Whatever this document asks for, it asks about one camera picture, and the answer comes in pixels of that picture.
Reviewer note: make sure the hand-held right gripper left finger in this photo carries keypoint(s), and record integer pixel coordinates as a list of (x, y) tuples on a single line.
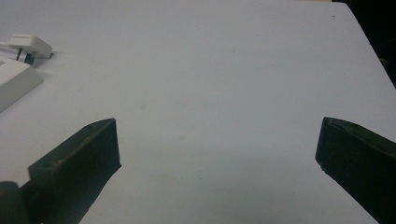
[(77, 161)]

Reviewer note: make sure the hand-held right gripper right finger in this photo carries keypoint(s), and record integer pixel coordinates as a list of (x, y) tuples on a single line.
[(358, 161)]

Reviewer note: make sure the white power strip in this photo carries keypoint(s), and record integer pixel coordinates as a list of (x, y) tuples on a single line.
[(14, 82)]

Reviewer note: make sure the white power plug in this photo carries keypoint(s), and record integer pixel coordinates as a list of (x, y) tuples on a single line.
[(32, 45)]

